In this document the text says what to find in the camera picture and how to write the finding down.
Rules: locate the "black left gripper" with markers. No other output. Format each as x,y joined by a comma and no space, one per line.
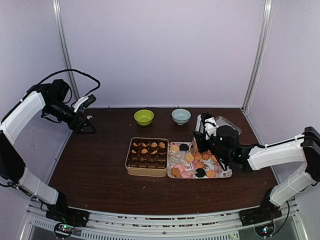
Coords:
76,126

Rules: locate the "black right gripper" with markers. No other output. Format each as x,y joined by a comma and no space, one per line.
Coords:
200,141

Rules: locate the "metal serving tongs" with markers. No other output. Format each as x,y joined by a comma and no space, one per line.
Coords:
194,148

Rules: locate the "gold cookie tin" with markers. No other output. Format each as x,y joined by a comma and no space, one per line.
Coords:
148,160

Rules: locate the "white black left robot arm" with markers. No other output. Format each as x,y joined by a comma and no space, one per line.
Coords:
19,130

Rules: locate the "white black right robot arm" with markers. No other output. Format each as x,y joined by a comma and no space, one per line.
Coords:
224,144

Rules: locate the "floral cookie tray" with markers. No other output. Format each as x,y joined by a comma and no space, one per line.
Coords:
204,160

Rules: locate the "black sandwich cookie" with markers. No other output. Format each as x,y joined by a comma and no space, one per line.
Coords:
200,173

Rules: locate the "round patterned biscuit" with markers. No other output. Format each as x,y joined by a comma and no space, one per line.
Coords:
174,148

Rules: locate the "pink round cookie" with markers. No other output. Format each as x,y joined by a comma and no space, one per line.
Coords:
181,167

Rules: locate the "light blue striped bowl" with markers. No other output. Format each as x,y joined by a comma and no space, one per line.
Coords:
180,116

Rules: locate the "green bowl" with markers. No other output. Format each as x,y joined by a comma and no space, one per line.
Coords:
144,117

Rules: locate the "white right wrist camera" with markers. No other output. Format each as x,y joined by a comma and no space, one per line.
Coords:
206,124

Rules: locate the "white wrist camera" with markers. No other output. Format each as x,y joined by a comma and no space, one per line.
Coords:
206,124
83,102

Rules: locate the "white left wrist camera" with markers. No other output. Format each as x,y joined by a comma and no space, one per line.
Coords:
83,102

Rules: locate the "aluminium front rail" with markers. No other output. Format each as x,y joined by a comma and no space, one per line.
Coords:
223,225

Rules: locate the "aluminium corner post left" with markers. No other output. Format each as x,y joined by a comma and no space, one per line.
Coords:
65,53

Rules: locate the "aluminium corner post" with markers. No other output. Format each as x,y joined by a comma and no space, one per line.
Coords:
65,53
257,64

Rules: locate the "aluminium corner post right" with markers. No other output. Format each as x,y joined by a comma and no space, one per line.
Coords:
257,64

